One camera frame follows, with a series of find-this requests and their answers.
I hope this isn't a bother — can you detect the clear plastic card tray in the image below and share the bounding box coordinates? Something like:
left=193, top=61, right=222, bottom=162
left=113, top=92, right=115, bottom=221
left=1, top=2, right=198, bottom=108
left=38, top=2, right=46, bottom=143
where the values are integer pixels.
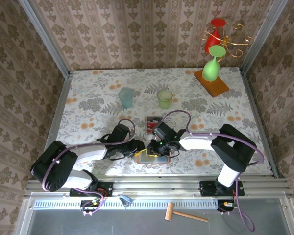
left=145, top=115, right=164, bottom=135

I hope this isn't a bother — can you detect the small blue tape piece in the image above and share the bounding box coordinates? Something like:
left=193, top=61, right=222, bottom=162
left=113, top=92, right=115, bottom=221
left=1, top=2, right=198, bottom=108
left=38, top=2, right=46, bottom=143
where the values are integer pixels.
left=119, top=194, right=134, bottom=205

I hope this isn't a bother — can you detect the green glass tumbler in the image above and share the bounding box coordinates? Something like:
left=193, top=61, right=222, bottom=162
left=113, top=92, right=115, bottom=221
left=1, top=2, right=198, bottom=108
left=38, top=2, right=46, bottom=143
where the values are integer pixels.
left=157, top=89, right=173, bottom=110

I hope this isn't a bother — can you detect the teal glass tumbler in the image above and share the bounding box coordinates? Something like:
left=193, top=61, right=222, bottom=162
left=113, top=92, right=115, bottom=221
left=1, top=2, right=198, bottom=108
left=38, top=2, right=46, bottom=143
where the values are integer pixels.
left=118, top=87, right=134, bottom=109

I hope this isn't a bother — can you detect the wooden mallet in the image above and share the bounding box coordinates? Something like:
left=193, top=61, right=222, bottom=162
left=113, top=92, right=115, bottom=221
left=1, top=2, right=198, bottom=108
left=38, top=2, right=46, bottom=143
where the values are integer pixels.
left=164, top=202, right=209, bottom=223

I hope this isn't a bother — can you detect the floral print tablecloth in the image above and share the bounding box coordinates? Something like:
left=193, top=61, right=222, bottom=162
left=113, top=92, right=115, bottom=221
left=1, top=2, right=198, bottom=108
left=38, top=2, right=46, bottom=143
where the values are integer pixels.
left=51, top=68, right=272, bottom=176

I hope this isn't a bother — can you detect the wooden base gold glass rack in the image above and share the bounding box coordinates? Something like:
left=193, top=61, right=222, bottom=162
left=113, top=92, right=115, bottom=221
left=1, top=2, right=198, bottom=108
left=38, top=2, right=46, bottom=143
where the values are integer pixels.
left=193, top=23, right=255, bottom=98

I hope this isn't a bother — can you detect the green wine glass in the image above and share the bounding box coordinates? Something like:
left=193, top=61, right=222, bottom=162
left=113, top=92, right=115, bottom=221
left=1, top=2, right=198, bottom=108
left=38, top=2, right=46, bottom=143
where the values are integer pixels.
left=201, top=45, right=227, bottom=82

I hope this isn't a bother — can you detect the red wine glass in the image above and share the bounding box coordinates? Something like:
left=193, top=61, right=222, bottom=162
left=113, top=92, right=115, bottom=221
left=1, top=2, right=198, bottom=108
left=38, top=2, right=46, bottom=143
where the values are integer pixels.
left=204, top=18, right=227, bottom=54

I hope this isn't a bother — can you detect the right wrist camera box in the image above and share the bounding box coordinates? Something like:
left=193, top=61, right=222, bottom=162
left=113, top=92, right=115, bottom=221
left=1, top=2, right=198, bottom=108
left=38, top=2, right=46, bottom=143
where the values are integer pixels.
left=152, top=121, right=177, bottom=141

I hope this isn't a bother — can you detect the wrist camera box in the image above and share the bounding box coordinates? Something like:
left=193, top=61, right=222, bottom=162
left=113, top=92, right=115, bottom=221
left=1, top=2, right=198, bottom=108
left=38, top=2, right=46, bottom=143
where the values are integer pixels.
left=152, top=121, right=177, bottom=141
left=96, top=123, right=133, bottom=144

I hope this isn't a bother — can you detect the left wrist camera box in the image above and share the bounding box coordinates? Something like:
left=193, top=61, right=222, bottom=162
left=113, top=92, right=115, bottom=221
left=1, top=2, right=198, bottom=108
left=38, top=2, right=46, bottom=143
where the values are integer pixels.
left=96, top=123, right=133, bottom=144

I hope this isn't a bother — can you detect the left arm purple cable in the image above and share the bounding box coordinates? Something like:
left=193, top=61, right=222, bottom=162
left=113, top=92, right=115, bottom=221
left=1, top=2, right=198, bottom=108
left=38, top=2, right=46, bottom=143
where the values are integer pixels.
left=40, top=118, right=136, bottom=216

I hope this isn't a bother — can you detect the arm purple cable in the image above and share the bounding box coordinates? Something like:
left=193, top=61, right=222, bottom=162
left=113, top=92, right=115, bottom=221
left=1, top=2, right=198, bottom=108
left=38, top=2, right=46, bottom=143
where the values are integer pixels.
left=160, top=110, right=265, bottom=232
left=40, top=118, right=136, bottom=216

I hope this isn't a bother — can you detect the aluminium profile frame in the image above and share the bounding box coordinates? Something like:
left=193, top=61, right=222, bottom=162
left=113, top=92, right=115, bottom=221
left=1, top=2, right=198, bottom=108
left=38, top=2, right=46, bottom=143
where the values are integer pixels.
left=13, top=0, right=294, bottom=235

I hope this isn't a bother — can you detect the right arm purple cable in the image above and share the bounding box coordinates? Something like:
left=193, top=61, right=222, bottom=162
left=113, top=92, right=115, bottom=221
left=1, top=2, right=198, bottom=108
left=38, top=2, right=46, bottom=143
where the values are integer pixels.
left=160, top=110, right=265, bottom=232

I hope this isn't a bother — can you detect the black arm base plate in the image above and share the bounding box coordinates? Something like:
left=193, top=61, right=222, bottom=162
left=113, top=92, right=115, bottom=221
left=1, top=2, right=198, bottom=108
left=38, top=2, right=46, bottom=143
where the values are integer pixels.
left=69, top=181, right=114, bottom=198
left=199, top=180, right=245, bottom=197

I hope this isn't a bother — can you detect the slotted white cable duct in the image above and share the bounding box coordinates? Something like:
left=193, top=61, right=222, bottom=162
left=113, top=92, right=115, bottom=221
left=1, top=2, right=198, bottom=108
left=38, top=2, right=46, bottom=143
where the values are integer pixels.
left=33, top=199, right=221, bottom=210

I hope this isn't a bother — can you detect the black connector box with wires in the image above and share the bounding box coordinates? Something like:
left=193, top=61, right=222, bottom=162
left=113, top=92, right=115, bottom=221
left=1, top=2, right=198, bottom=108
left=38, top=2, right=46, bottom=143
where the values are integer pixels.
left=216, top=199, right=239, bottom=214
left=79, top=199, right=105, bottom=216

